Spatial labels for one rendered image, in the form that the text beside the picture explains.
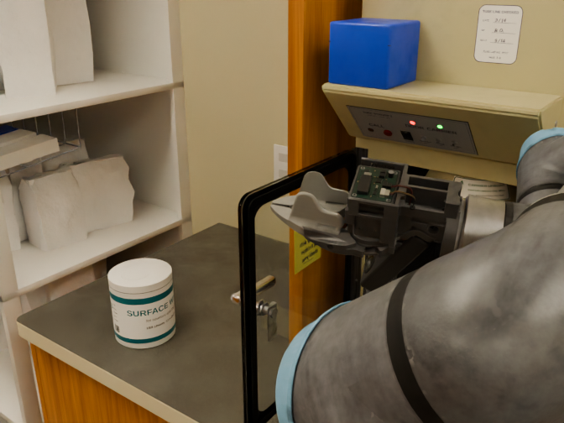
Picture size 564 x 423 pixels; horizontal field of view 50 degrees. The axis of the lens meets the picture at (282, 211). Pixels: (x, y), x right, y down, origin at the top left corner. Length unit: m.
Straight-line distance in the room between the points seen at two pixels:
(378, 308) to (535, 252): 0.10
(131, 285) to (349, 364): 0.89
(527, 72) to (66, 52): 1.35
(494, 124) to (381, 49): 0.19
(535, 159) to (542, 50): 0.23
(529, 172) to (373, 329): 0.40
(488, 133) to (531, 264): 0.54
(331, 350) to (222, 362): 0.86
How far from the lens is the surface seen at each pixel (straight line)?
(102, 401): 1.41
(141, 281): 1.26
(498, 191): 1.03
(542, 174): 0.72
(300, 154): 1.02
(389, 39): 0.88
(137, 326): 1.29
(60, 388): 1.54
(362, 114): 0.95
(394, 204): 0.63
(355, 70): 0.91
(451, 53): 0.96
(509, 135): 0.87
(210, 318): 1.40
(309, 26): 0.99
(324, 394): 0.41
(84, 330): 1.41
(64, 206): 1.84
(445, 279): 0.35
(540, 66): 0.93
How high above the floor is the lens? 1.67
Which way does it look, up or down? 22 degrees down
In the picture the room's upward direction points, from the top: straight up
